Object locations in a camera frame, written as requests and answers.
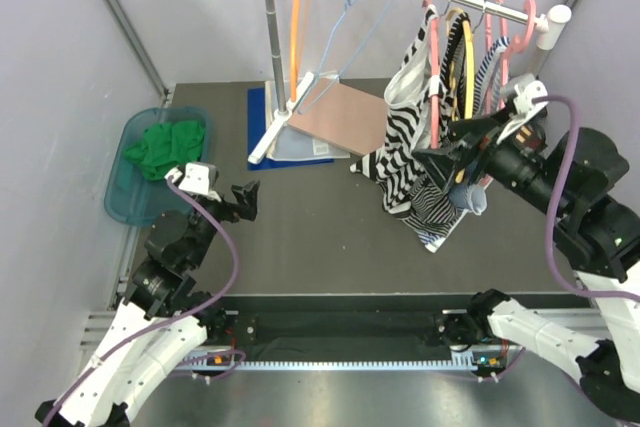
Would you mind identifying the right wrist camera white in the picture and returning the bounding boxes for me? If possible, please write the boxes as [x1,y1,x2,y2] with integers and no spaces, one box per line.
[497,73,548,145]

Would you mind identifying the brown wooden box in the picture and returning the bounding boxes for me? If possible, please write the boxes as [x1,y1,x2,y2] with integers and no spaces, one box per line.
[514,120,547,153]

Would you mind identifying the blue mat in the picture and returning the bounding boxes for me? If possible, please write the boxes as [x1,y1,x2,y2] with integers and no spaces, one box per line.
[247,87,334,171]

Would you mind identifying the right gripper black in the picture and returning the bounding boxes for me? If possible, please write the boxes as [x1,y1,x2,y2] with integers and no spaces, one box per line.
[410,105,568,218]

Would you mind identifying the blue white striped garment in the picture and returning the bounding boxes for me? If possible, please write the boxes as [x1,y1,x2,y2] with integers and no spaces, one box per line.
[418,51,491,253]

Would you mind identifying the pink brown board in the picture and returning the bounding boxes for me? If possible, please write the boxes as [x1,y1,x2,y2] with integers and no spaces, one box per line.
[288,78,388,156]

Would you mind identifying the yellow black hanger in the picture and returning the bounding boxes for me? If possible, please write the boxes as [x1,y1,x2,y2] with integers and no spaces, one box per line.
[442,7,476,183]

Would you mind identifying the teal plastic bin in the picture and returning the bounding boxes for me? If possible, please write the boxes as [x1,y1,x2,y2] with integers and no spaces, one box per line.
[104,106,213,227]

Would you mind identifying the green cloth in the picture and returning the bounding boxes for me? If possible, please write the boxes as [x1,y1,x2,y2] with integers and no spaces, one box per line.
[123,120,206,182]

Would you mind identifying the grey slotted cable duct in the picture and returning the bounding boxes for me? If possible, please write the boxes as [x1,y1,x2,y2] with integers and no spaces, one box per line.
[179,349,481,371]

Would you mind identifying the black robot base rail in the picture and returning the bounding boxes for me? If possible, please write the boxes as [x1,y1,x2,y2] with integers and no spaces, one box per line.
[164,292,529,348]

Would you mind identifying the black white striped tank top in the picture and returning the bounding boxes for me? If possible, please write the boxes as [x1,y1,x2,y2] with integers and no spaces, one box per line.
[349,4,439,218]

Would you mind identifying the thin striped black white garment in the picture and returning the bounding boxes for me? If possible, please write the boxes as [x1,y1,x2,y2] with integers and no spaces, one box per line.
[411,23,454,235]

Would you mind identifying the orange plastic hanger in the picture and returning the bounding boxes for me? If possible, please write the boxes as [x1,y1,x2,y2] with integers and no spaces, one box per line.
[289,0,311,102]

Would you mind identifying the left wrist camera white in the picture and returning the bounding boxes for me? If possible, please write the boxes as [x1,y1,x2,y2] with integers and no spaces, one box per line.
[165,162,220,199]

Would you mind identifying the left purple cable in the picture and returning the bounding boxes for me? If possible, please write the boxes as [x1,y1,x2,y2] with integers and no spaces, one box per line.
[42,176,248,426]

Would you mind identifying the clothes rack metal white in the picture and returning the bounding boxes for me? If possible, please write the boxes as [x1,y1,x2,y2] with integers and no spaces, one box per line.
[248,0,572,166]

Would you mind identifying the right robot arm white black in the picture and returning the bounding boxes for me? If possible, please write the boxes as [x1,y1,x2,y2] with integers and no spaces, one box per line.
[414,115,639,424]

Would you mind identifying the light blue wire hanger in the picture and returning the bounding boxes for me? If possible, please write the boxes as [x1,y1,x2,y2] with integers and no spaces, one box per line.
[298,0,401,116]

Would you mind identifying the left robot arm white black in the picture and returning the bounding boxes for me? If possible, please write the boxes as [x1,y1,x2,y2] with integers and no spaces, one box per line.
[35,175,260,426]

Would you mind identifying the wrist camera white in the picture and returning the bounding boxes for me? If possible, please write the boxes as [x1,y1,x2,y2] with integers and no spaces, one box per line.
[165,162,220,199]
[497,73,548,145]

